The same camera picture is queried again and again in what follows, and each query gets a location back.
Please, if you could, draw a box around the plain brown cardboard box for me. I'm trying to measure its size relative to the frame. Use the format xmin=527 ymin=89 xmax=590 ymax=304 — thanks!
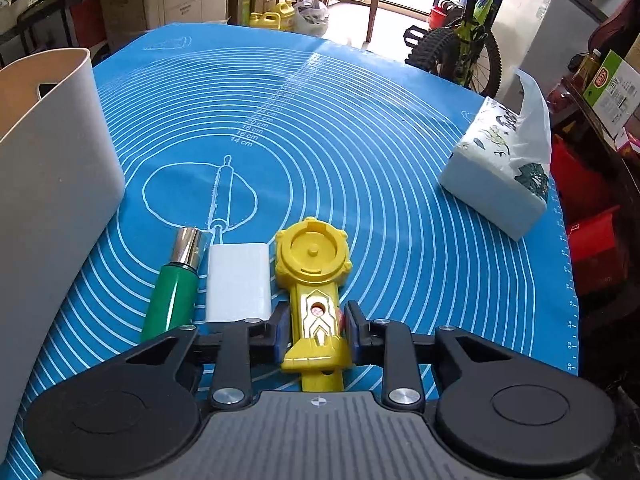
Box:
xmin=97 ymin=0 xmax=151 ymax=51

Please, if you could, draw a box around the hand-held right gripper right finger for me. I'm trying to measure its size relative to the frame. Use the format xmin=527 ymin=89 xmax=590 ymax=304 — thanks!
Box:
xmin=345 ymin=301 xmax=521 ymax=408

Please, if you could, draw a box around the dark wooden bench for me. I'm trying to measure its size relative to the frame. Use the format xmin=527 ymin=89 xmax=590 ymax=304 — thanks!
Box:
xmin=550 ymin=75 xmax=640 ymax=201

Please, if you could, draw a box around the red paper bag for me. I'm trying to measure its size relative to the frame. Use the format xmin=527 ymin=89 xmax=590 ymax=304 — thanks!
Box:
xmin=567 ymin=205 xmax=632 ymax=296
xmin=550 ymin=135 xmax=613 ymax=218

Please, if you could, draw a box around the dark red guitar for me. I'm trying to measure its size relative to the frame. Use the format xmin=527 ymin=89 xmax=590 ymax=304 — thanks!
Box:
xmin=587 ymin=0 xmax=640 ymax=68

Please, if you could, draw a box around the amber drink bottle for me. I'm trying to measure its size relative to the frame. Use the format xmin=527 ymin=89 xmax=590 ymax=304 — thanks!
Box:
xmin=570 ymin=49 xmax=603 ymax=91

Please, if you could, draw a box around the white power adapter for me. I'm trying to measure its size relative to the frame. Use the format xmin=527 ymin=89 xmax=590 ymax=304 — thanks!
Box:
xmin=205 ymin=242 xmax=273 ymax=323

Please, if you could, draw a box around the white plastic bag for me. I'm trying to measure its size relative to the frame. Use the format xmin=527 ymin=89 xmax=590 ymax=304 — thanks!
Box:
xmin=292 ymin=0 xmax=331 ymax=38

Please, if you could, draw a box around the green and white carton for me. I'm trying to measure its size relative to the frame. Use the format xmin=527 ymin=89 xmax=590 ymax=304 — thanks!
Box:
xmin=582 ymin=49 xmax=640 ymax=136

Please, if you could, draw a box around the green and black bicycle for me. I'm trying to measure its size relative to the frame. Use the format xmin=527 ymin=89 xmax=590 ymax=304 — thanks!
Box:
xmin=404 ymin=0 xmax=502 ymax=98

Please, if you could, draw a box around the yellow toy launcher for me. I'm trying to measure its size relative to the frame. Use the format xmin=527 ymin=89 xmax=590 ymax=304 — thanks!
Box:
xmin=274 ymin=217 xmax=355 ymax=392

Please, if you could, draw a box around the white chest freezer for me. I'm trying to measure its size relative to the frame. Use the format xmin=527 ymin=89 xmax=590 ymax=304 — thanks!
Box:
xmin=492 ymin=0 xmax=608 ymax=111

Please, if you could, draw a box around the green bottle with chrome cap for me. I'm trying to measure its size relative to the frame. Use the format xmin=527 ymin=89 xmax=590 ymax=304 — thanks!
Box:
xmin=140 ymin=226 xmax=205 ymax=345

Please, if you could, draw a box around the white printed tissue box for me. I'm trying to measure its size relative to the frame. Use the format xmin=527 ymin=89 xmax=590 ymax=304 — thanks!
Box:
xmin=439 ymin=67 xmax=553 ymax=241

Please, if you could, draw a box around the blue silicone baking mat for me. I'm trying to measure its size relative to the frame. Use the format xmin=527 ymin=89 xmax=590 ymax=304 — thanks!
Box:
xmin=0 ymin=22 xmax=583 ymax=480

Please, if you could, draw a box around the beige plastic storage bin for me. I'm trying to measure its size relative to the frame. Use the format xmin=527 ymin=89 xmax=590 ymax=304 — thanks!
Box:
xmin=0 ymin=47 xmax=126 ymax=453

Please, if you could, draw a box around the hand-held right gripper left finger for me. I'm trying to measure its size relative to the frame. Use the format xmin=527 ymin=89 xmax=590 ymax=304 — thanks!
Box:
xmin=120 ymin=305 xmax=291 ymax=411

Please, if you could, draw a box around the yellow plastic jug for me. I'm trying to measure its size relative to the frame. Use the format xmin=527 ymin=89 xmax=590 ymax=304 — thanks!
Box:
xmin=249 ymin=10 xmax=281 ymax=31
xmin=272 ymin=0 xmax=297 ymax=32

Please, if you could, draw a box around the black utility cart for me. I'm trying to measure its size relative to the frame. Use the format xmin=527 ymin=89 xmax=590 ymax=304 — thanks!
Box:
xmin=0 ymin=0 xmax=108 ymax=68

